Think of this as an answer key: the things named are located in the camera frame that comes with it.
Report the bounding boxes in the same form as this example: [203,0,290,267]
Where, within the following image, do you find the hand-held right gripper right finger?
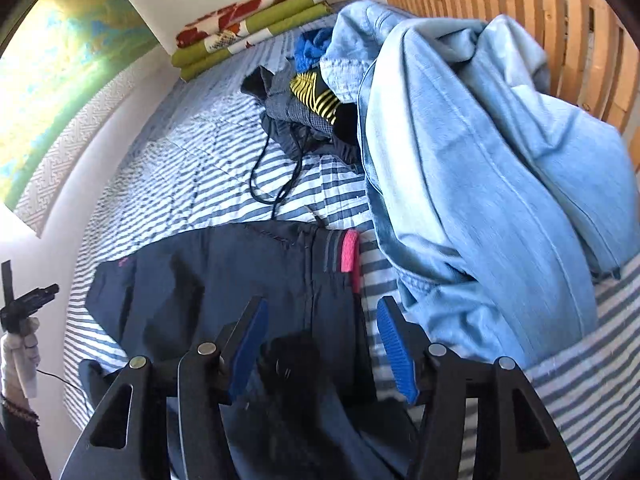
[376,296,583,480]

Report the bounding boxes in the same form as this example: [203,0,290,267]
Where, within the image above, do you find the navy blue pants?
[79,222,421,480]

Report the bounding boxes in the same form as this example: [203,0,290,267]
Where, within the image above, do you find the light blue denim garment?
[320,0,623,368]

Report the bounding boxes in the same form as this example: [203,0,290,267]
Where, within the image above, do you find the green floral pillows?
[171,0,333,82]

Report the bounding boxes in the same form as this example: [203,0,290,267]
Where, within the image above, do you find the person's left hand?
[0,317,42,402]

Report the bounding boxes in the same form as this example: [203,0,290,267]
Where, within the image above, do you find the blue white striped bedspread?
[60,0,640,480]

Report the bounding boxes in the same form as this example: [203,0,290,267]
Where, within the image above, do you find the green map wall poster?
[0,0,161,238]

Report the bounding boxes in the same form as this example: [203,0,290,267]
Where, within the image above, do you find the bright blue cloth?
[292,27,335,73]

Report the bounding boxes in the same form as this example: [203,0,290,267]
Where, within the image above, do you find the grey garment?
[260,72,333,136]

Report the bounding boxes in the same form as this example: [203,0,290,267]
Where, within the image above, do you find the dark garment with drawstring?
[241,66,363,206]

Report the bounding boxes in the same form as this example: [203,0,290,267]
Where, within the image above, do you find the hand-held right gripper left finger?
[60,295,271,480]

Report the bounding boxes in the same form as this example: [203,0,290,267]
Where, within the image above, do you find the yellow black striped garment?
[290,71,343,126]

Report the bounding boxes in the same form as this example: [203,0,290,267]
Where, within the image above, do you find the thin black cable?
[36,369,83,390]

